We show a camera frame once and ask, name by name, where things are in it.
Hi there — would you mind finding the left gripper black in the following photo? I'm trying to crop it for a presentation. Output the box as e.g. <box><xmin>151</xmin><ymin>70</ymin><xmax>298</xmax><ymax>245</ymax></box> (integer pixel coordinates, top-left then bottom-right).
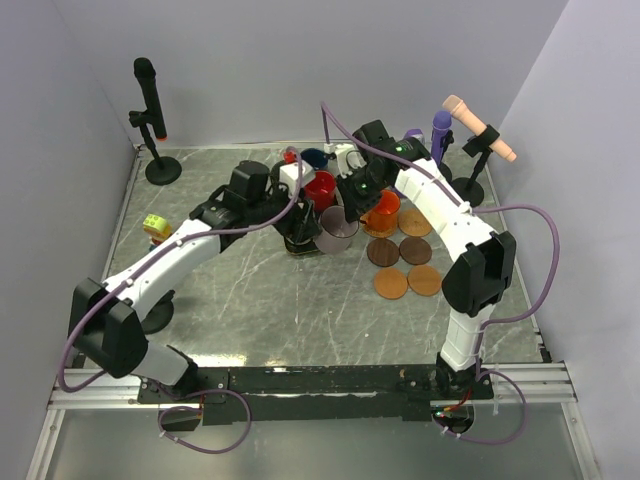
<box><xmin>247</xmin><ymin>177</ymin><xmax>322</xmax><ymax>244</ymax></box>

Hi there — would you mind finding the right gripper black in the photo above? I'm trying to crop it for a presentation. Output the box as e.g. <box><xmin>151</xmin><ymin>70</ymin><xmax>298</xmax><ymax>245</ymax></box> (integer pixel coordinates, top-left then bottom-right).
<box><xmin>334</xmin><ymin>165</ymin><xmax>389</xmax><ymax>223</ymax></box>

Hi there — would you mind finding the lilac mug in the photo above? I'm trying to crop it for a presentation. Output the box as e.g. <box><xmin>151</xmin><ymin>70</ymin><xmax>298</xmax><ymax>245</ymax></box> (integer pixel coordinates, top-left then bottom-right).
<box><xmin>314</xmin><ymin>205</ymin><xmax>359</xmax><ymax>255</ymax></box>

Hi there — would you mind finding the orange mug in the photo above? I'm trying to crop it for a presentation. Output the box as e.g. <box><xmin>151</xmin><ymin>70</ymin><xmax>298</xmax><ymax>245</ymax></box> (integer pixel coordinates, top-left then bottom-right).
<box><xmin>360</xmin><ymin>190</ymin><xmax>401</xmax><ymax>230</ymax></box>

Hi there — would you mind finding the woven rattan coaster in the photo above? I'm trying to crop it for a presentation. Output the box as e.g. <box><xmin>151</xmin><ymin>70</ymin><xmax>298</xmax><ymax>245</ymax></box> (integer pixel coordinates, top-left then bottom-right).
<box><xmin>362</xmin><ymin>225</ymin><xmax>397</xmax><ymax>238</ymax></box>
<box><xmin>398</xmin><ymin>208</ymin><xmax>433</xmax><ymax>237</ymax></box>

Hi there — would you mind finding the light wood coaster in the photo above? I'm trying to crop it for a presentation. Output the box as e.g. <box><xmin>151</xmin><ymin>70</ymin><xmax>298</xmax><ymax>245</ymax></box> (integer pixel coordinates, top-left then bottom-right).
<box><xmin>373</xmin><ymin>267</ymin><xmax>408</xmax><ymax>300</ymax></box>
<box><xmin>407</xmin><ymin>265</ymin><xmax>442</xmax><ymax>296</ymax></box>

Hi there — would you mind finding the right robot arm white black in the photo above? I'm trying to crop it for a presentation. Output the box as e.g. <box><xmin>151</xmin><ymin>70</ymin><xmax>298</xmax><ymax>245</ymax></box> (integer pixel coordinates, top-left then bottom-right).
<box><xmin>337</xmin><ymin>120</ymin><xmax>516</xmax><ymax>399</ymax></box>

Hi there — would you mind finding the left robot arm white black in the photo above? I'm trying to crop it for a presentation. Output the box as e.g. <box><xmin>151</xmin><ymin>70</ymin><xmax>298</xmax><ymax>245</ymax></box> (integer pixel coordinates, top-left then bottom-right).
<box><xmin>64</xmin><ymin>160</ymin><xmax>315</xmax><ymax>402</ymax></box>

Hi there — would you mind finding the black serving tray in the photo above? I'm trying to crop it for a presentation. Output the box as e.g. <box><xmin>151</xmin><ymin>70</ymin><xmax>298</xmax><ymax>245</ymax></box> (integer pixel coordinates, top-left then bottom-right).
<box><xmin>283</xmin><ymin>237</ymin><xmax>320</xmax><ymax>256</ymax></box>

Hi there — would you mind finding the red mug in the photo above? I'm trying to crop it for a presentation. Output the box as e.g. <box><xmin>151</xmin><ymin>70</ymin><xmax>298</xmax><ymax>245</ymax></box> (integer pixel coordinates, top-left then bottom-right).
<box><xmin>304</xmin><ymin>170</ymin><xmax>336</xmax><ymax>212</ymax></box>

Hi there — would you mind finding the blue mug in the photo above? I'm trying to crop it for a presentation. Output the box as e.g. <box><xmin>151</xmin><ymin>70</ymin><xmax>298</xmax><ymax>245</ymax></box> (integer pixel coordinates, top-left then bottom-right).
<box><xmin>300</xmin><ymin>148</ymin><xmax>328</xmax><ymax>170</ymax></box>

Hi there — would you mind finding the purple metronome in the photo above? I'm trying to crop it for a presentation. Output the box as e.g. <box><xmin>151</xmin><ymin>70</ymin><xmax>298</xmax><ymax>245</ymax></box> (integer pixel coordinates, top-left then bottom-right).
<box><xmin>404</xmin><ymin>129</ymin><xmax>425</xmax><ymax>144</ymax></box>

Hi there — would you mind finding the purple microphone black stand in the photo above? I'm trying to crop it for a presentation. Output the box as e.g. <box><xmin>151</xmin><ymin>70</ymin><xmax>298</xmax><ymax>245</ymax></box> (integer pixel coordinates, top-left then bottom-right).
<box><xmin>432</xmin><ymin>130</ymin><xmax>454</xmax><ymax>182</ymax></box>

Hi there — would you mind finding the colourful toy block figure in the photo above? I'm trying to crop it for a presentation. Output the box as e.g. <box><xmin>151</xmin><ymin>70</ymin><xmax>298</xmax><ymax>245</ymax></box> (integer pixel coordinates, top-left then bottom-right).
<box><xmin>143</xmin><ymin>214</ymin><xmax>172</xmax><ymax>251</ymax></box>

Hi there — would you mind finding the left black microphone stand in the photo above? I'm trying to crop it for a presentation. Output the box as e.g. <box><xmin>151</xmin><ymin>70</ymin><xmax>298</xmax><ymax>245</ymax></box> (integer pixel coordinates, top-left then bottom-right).
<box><xmin>129</xmin><ymin>111</ymin><xmax>182</xmax><ymax>186</ymax></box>

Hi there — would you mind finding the black round stand base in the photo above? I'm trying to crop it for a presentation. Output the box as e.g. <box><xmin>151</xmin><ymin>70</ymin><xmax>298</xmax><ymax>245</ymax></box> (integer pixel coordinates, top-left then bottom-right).
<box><xmin>141</xmin><ymin>290</ymin><xmax>175</xmax><ymax>335</ymax></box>

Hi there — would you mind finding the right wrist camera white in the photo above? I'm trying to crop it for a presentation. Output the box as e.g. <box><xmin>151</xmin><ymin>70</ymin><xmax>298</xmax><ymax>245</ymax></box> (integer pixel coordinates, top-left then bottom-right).
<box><xmin>323</xmin><ymin>143</ymin><xmax>366</xmax><ymax>176</ymax></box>

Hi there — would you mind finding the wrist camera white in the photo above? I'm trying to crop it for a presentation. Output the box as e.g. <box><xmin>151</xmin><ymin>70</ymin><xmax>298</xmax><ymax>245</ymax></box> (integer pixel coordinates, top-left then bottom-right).
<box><xmin>276</xmin><ymin>149</ymin><xmax>315</xmax><ymax>197</ymax></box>
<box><xmin>323</xmin><ymin>143</ymin><xmax>366</xmax><ymax>176</ymax></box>

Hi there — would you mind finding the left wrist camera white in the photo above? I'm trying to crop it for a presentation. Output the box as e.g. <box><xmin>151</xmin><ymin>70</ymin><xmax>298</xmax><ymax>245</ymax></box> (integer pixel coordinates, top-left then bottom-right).
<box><xmin>276</xmin><ymin>149</ymin><xmax>315</xmax><ymax>197</ymax></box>

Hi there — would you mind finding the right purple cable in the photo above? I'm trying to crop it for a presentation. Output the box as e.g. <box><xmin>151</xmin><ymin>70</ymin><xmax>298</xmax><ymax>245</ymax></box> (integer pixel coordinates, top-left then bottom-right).
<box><xmin>318</xmin><ymin>100</ymin><xmax>561</xmax><ymax>446</ymax></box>

